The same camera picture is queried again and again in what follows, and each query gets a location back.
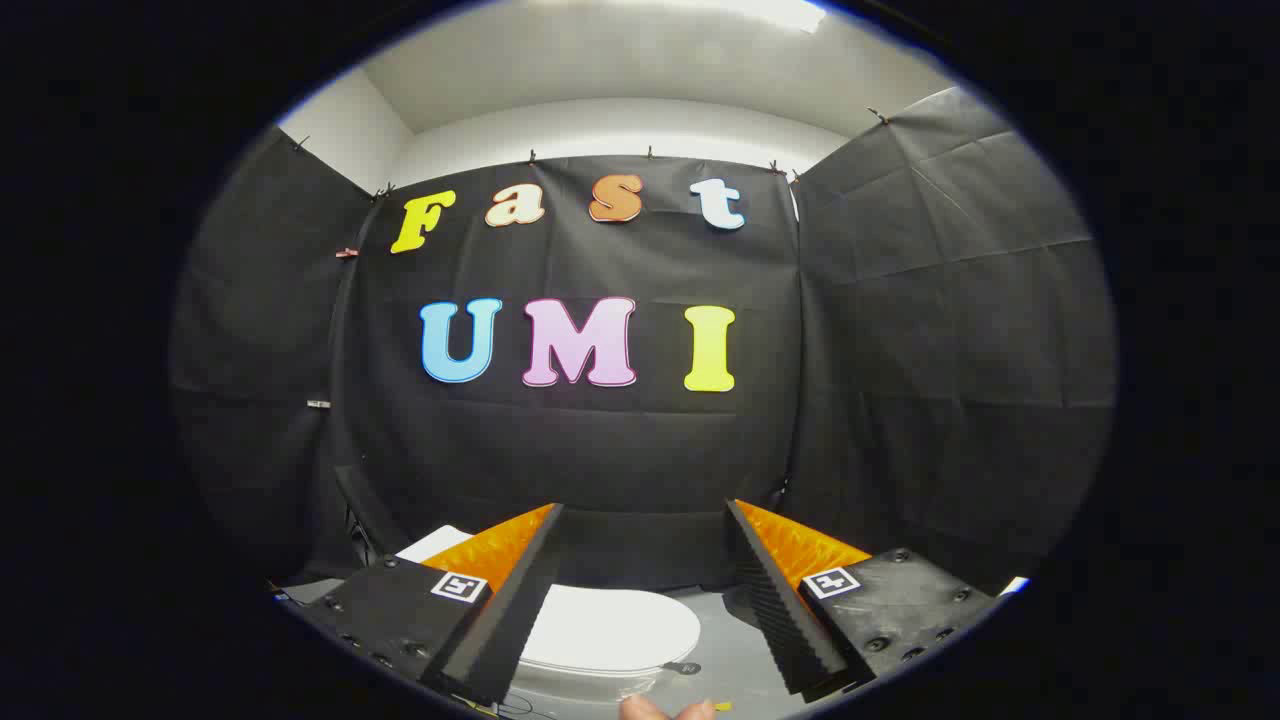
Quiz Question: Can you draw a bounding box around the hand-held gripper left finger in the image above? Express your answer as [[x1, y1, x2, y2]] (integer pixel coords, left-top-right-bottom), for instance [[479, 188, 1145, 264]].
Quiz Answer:
[[283, 503, 565, 707]]

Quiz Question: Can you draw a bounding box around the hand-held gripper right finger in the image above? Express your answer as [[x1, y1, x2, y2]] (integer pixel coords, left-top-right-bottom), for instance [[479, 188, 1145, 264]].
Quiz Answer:
[[726, 499, 1001, 704]]

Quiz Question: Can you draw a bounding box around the white toilet lid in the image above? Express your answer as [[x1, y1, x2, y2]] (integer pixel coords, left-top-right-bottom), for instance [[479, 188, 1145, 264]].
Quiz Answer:
[[518, 585, 702, 677]]

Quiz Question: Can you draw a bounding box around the white toilet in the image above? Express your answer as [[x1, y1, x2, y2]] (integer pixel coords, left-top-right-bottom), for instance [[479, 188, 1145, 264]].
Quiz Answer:
[[397, 525, 701, 693]]

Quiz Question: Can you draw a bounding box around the black backdrop cloth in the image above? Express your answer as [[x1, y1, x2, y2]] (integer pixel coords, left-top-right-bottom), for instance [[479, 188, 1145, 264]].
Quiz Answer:
[[170, 88, 1117, 603]]

